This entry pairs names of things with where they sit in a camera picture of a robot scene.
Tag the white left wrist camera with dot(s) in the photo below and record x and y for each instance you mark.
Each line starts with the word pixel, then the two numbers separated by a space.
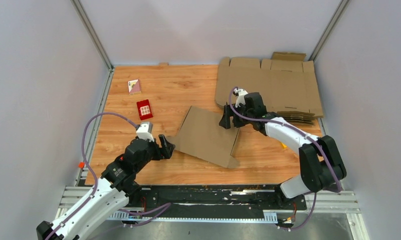
pixel 144 131

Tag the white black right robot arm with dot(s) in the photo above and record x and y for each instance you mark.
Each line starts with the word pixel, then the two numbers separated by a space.
pixel 320 162

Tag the orange small clip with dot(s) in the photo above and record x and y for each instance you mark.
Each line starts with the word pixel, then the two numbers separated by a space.
pixel 81 165

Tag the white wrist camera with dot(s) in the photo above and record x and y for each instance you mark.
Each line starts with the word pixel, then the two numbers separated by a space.
pixel 240 96
pixel 144 131

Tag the stack of flat cardboard boxes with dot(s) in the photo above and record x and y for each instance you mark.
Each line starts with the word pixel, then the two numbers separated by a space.
pixel 286 82

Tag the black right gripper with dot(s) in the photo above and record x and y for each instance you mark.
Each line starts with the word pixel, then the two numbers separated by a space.
pixel 225 122

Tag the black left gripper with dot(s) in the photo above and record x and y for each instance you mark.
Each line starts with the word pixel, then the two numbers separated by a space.
pixel 165 152

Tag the brown cardboard box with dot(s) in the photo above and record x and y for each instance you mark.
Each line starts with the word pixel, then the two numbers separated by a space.
pixel 201 136

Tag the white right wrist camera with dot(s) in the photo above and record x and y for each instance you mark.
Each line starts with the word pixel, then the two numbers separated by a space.
pixel 240 96

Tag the red small box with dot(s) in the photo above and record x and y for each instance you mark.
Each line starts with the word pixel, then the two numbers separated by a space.
pixel 144 109

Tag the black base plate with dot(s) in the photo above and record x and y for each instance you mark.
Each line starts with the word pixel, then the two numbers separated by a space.
pixel 215 201

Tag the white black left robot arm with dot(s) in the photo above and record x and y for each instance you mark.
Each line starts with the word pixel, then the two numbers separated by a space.
pixel 113 191

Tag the pink white card box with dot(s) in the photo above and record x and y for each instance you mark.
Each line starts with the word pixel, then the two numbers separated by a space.
pixel 134 87

